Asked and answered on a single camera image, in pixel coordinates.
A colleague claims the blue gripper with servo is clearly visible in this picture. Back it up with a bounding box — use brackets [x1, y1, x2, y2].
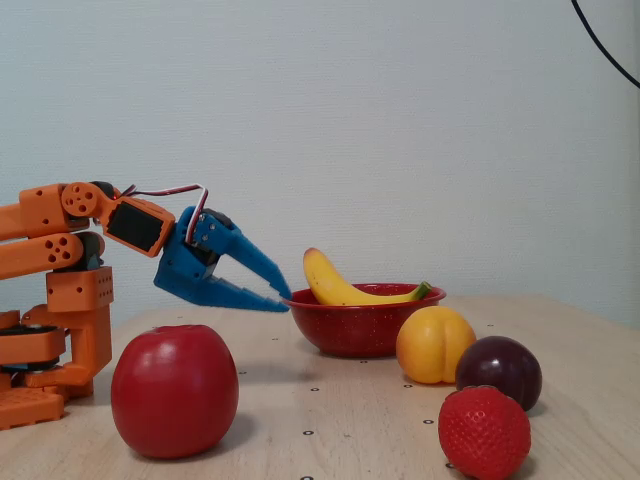
[152, 205, 293, 314]

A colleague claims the yellow toy banana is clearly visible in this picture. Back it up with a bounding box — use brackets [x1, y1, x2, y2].
[302, 247, 434, 307]

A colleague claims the orange robot base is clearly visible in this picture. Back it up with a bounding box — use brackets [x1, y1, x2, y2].
[0, 309, 69, 432]

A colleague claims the red speckled bowl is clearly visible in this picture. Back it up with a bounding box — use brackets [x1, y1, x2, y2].
[283, 282, 448, 359]

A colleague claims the red toy apple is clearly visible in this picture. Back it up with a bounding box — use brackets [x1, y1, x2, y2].
[110, 324, 240, 460]

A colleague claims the yellow orange toy peach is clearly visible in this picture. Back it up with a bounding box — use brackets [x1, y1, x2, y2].
[395, 305, 478, 385]

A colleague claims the dark purple toy plum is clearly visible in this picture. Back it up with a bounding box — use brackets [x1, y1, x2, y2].
[454, 335, 544, 412]

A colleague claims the red toy strawberry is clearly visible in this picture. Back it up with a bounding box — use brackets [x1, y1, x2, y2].
[437, 384, 532, 480]

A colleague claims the white red black servo wire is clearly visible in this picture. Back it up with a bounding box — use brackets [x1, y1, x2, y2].
[117, 183, 211, 246]

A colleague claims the black hanging cable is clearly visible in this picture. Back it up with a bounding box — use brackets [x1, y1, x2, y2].
[570, 0, 640, 90]

